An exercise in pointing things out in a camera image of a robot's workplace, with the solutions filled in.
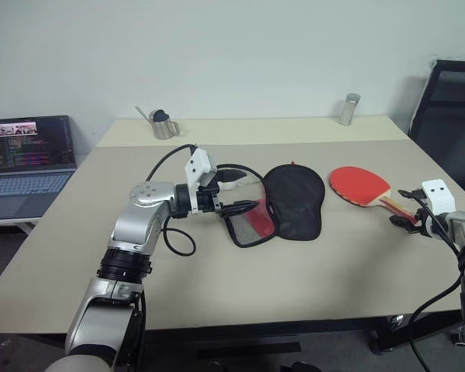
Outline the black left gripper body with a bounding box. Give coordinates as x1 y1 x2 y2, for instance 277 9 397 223
195 180 224 214

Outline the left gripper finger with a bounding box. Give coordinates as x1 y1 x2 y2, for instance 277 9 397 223
218 199 261 219
215 164 250 184

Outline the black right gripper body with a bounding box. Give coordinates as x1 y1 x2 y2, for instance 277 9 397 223
413 197 436 237

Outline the black paddle case red panel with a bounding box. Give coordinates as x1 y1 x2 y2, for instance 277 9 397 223
219 160 327 250

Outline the red table tennis paddle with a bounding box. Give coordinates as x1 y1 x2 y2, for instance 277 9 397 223
328 165 418 226

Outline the steel long-spout pitcher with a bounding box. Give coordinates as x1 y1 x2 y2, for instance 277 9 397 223
134 105 184 140

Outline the black mesh office chair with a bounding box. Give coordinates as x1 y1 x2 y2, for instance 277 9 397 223
407 59 465 195

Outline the steel shaker cup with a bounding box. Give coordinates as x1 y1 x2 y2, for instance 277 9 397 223
337 92 362 126

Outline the open grey laptop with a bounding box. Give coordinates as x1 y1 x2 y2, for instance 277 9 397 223
0 115 79 223

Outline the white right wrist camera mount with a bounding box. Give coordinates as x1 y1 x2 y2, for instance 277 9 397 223
419 178 456 215

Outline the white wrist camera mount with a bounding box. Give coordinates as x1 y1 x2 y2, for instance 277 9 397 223
419 178 456 215
183 146 219 215

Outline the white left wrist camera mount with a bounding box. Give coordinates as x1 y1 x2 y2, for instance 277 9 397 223
183 146 219 215

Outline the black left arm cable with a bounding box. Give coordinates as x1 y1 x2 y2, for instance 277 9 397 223
145 143 198 257

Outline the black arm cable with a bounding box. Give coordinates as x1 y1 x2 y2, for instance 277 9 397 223
408 208 465 372
145 143 198 257

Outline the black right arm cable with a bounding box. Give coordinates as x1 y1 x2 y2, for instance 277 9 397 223
408 208 465 372

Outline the black table frame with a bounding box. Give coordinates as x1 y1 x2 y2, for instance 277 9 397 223
143 309 465 360

